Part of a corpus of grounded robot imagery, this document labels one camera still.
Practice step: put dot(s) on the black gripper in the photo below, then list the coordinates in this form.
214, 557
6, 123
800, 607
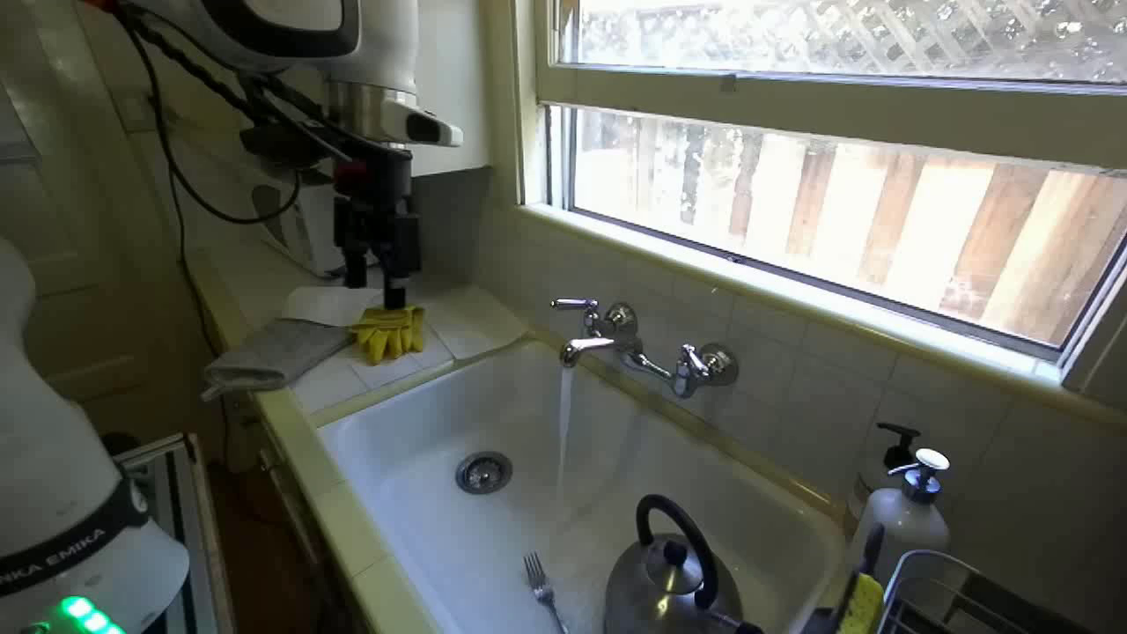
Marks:
376, 217

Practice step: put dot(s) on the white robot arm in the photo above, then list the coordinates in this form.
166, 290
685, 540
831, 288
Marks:
79, 546

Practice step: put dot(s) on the yellow rubber glove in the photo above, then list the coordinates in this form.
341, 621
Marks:
386, 335

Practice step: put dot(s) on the grey folded cloth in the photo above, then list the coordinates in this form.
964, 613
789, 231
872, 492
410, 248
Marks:
274, 356

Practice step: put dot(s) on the metal sink drain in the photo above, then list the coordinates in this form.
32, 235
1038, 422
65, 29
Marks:
483, 473

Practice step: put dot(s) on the white kitchen sink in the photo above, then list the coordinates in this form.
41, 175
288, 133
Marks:
581, 460

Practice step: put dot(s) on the metal spoon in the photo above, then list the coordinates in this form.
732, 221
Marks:
545, 589

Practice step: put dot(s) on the black pump bottle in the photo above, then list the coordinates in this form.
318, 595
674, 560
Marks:
894, 447

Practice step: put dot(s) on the white soap pump bottle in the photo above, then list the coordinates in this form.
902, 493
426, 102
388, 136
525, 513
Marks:
902, 515

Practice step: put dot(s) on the dish drying rack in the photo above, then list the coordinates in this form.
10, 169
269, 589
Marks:
936, 594

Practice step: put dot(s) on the steel kettle black handle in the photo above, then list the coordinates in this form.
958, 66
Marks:
672, 582

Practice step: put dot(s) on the window with white frame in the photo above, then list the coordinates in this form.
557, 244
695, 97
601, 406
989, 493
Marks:
940, 162

